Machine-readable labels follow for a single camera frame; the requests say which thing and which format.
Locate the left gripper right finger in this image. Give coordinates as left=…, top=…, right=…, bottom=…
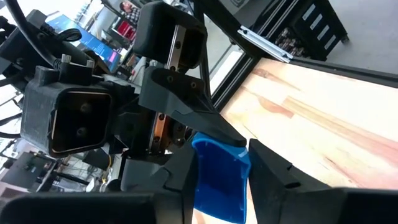
left=248, top=138, right=398, bottom=224

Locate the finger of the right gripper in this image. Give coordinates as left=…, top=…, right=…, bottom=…
left=139, top=67, right=246, bottom=147

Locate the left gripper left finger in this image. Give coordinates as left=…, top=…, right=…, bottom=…
left=0, top=139, right=200, bottom=224

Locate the blue toy block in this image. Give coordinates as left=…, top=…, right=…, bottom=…
left=192, top=132, right=252, bottom=224

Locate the red box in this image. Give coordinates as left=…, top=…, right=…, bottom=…
left=116, top=20, right=137, bottom=41

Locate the person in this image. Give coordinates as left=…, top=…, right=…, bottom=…
left=119, top=0, right=141, bottom=24

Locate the blue screen monitor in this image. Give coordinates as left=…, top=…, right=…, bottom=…
left=46, top=14, right=122, bottom=74

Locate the silver aluminium bar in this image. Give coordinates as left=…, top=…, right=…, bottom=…
left=238, top=26, right=295, bottom=63

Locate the black shelf cart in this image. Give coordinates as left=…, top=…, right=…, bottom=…
left=264, top=0, right=349, bottom=62

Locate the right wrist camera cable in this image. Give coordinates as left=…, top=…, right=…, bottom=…
left=2, top=0, right=94, bottom=75

